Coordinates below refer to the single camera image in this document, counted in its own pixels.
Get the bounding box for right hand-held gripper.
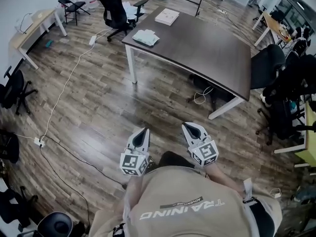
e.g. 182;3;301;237
182;122;220;168

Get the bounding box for black high-back office chair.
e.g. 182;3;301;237
94;0;148;42

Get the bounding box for person's right forearm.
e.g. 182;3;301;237
205;163;244;195

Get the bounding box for black folding chair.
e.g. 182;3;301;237
58;0;91;26

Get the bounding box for green desk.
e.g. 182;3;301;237
274;102;316;169

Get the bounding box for flat white box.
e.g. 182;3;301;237
155;8;180;25

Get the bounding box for black swivel chair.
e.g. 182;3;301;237
0;65;39;116
0;129;20;164
0;186;39;229

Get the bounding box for black round stool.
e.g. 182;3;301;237
23;211;86;237

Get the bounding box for long black cable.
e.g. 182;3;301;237
39;134;128;229

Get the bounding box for person's beige shirt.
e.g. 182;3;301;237
88;165;283;237

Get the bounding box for person's dark trousers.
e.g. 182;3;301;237
158;151;196;169

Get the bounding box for short white cable loop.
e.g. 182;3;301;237
193;86;214;105

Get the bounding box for dark brown wooden table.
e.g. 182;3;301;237
121;6;253;120

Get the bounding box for long white cable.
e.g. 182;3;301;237
39;28;112;143

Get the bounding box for black mesh office chair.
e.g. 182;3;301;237
250;43;287;90

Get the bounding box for white wet wipes pack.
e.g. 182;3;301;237
132;29;160;46

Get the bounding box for light wooden desk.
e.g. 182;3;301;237
252;10;293;47
8;8;68;70

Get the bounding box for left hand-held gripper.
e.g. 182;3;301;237
119;128;151;177

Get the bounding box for pile of white papers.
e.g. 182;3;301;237
122;0;139;19

